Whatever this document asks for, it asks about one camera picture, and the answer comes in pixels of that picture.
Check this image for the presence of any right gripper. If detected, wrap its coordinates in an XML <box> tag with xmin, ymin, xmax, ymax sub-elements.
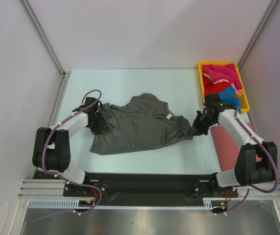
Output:
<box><xmin>187</xmin><ymin>110</ymin><xmax>216</xmax><ymax>137</ymax></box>

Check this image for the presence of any dark grey t-shirt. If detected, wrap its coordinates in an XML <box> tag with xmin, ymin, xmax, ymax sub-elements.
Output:
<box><xmin>91</xmin><ymin>93</ymin><xmax>193</xmax><ymax>155</ymax></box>

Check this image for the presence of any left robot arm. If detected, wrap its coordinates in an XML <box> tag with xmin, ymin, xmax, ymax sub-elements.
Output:
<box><xmin>32</xmin><ymin>97</ymin><xmax>108</xmax><ymax>196</ymax></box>

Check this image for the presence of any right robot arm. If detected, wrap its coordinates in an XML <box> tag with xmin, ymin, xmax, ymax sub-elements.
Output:
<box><xmin>187</xmin><ymin>93</ymin><xmax>279</xmax><ymax>196</ymax></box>

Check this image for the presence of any folded dusty red t-shirt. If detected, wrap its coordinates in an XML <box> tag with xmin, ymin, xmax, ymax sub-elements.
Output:
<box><xmin>210</xmin><ymin>122</ymin><xmax>263</xmax><ymax>172</ymax></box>

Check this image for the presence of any blue t-shirt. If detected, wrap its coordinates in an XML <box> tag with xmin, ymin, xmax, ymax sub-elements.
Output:
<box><xmin>219</xmin><ymin>86</ymin><xmax>242</xmax><ymax>114</ymax></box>

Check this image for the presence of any yellow plastic bin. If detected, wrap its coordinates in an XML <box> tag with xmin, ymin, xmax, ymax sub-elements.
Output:
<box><xmin>198</xmin><ymin>61</ymin><xmax>250</xmax><ymax>112</ymax></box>

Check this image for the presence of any magenta pink t-shirt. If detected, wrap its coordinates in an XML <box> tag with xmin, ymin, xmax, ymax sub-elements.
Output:
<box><xmin>202</xmin><ymin>64</ymin><xmax>243</xmax><ymax>95</ymax></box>

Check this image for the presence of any left aluminium frame post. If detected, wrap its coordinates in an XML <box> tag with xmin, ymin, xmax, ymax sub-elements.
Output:
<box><xmin>17</xmin><ymin>0</ymin><xmax>66</xmax><ymax>76</ymax></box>

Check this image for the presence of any aluminium frame post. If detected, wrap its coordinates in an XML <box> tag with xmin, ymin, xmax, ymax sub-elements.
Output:
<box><xmin>238</xmin><ymin>0</ymin><xmax>280</xmax><ymax>69</ymax></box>
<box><xmin>17</xmin><ymin>0</ymin><xmax>66</xmax><ymax>76</ymax></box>

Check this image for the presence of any white slotted cable duct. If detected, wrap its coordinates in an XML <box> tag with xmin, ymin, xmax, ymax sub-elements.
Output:
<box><xmin>28</xmin><ymin>198</ymin><xmax>227</xmax><ymax>210</ymax></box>

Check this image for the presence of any right aluminium frame post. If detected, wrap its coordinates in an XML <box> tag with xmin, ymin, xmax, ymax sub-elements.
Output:
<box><xmin>238</xmin><ymin>0</ymin><xmax>280</xmax><ymax>69</ymax></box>

